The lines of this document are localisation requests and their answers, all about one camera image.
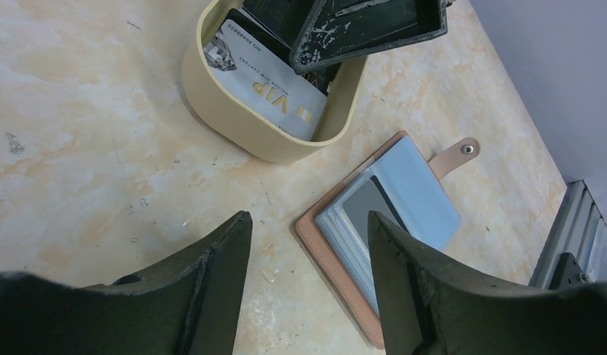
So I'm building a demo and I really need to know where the beige oval tray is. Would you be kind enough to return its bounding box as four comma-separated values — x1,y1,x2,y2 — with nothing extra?
180,1,367,163

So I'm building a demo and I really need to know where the aluminium frame rail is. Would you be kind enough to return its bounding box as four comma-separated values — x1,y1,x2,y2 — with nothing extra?
529,180,607,290

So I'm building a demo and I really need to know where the tan leather card holder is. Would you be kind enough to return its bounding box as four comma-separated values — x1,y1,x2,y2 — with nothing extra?
294,131,481,350

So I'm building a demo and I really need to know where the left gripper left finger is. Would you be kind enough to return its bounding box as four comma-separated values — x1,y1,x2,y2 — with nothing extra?
0,211,253,354

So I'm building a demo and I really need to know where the black card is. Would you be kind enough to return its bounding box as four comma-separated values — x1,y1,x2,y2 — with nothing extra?
224,0,341,96
342,175,407,249

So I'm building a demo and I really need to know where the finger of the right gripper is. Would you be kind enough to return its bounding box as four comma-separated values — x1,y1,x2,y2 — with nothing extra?
289,0,450,74

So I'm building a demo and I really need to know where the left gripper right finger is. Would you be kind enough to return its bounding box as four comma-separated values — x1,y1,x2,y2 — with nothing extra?
382,234,607,354

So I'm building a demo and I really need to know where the white card in tray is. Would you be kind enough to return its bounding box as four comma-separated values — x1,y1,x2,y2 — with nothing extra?
203,19,327,141

